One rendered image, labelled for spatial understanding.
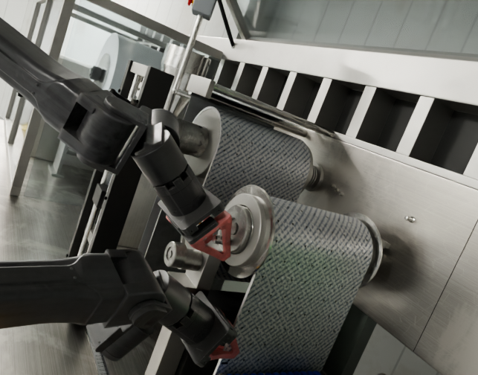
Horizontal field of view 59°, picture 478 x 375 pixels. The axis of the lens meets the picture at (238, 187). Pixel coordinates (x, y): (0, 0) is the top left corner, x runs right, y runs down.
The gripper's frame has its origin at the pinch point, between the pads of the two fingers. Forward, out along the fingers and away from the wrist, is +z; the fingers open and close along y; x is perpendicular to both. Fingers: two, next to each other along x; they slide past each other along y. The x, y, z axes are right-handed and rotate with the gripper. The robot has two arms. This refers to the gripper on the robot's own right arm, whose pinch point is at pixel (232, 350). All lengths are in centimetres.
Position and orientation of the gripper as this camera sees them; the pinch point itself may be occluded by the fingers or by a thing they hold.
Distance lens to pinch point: 71.1
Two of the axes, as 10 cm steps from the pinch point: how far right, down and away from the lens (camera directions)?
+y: 4.7, 3.3, -8.2
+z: 5.3, 6.3, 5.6
